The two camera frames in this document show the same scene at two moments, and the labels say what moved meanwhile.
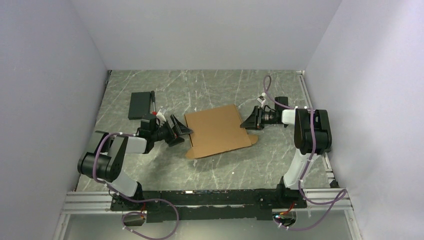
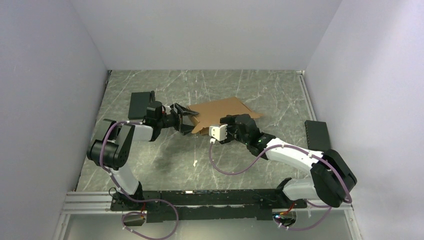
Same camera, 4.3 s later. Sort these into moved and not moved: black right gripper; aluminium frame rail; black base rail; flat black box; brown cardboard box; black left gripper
Moved: black left gripper; brown cardboard box; black right gripper
Not moved: flat black box; black base rail; aluminium frame rail
